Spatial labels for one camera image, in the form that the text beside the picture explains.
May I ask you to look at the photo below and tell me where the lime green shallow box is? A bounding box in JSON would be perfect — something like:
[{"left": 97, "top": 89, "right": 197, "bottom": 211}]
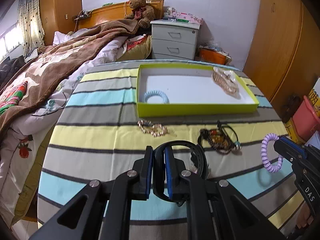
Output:
[{"left": 136, "top": 63, "right": 259, "bottom": 118}]

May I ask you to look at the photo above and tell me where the pink plastic bucket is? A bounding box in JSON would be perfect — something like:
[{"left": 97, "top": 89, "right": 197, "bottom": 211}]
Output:
[{"left": 292, "top": 96, "right": 319, "bottom": 141}]

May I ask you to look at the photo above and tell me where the striped table cloth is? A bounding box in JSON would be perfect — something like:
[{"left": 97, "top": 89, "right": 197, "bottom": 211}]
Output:
[{"left": 37, "top": 61, "right": 303, "bottom": 235}]

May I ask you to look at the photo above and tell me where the dark beaded bracelet bundle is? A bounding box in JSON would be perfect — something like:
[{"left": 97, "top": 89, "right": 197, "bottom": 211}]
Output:
[{"left": 197, "top": 127, "right": 242, "bottom": 155}]

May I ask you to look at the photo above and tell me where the large wooden wardrobe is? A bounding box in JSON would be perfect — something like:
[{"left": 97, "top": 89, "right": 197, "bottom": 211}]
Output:
[{"left": 244, "top": 0, "right": 319, "bottom": 118}]

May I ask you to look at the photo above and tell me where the orange storage bin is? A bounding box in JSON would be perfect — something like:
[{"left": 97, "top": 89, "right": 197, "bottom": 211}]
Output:
[{"left": 199, "top": 48, "right": 232, "bottom": 65}]

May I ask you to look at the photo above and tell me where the dark chair with clothes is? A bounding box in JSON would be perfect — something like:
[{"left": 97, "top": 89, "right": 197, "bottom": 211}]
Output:
[{"left": 0, "top": 55, "right": 25, "bottom": 89}]

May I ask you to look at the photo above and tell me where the gold beaded hair pin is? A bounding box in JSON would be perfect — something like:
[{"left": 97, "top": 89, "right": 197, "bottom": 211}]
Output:
[{"left": 137, "top": 120, "right": 176, "bottom": 137}]

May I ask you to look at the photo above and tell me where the black wristband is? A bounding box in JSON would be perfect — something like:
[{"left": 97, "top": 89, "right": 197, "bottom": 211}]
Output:
[{"left": 152, "top": 140, "right": 208, "bottom": 207}]

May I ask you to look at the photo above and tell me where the red green striped cushion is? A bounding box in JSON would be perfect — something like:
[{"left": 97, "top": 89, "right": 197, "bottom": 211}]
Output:
[{"left": 0, "top": 81, "right": 28, "bottom": 115}]

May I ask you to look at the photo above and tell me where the wooden bed headboard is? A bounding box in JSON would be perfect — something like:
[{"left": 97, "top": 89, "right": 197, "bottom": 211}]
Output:
[{"left": 77, "top": 0, "right": 164, "bottom": 29}]

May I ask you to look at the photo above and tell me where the yellow pillow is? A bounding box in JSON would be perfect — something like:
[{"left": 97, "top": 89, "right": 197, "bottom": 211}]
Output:
[{"left": 117, "top": 35, "right": 152, "bottom": 61}]

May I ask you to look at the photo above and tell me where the grey bedside drawer cabinet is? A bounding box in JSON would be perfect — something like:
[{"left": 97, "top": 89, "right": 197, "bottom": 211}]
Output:
[{"left": 151, "top": 20, "right": 200, "bottom": 60}]

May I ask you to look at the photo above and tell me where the pink floral box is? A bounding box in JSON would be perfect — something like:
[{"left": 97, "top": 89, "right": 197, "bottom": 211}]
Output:
[{"left": 176, "top": 12, "right": 203, "bottom": 25}]

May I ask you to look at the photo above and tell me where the purple spiral hair tie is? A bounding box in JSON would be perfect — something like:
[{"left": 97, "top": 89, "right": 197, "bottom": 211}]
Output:
[{"left": 260, "top": 133, "right": 284, "bottom": 173}]

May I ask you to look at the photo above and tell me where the black elastic hair tie charm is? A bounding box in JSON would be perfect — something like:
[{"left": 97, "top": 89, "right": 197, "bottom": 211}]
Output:
[{"left": 217, "top": 121, "right": 241, "bottom": 154}]

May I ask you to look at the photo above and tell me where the person's right hand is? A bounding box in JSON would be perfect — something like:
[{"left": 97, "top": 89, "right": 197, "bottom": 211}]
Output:
[{"left": 296, "top": 203, "right": 313, "bottom": 229}]

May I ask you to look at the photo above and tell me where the dotted window curtain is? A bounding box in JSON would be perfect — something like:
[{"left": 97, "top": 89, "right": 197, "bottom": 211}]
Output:
[{"left": 17, "top": 0, "right": 45, "bottom": 56}]

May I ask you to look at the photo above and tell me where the brown teddy bear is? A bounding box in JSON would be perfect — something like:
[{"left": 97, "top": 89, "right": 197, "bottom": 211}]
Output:
[{"left": 124, "top": 0, "right": 155, "bottom": 29}]

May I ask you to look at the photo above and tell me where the light blue spiral hair tie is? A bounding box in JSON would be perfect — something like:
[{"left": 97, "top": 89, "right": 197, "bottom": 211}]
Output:
[{"left": 143, "top": 90, "right": 170, "bottom": 105}]

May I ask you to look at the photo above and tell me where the brown fleece blanket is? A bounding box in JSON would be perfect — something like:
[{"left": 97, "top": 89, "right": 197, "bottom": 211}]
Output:
[{"left": 1, "top": 19, "right": 139, "bottom": 138}]

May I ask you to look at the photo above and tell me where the tall wooden corner cabinet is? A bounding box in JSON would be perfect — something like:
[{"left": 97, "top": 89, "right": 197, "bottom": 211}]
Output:
[{"left": 40, "top": 0, "right": 82, "bottom": 46}]

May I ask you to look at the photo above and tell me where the clear pearl hair claw clip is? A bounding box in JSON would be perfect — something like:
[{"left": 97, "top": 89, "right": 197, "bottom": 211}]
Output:
[{"left": 212, "top": 67, "right": 239, "bottom": 96}]

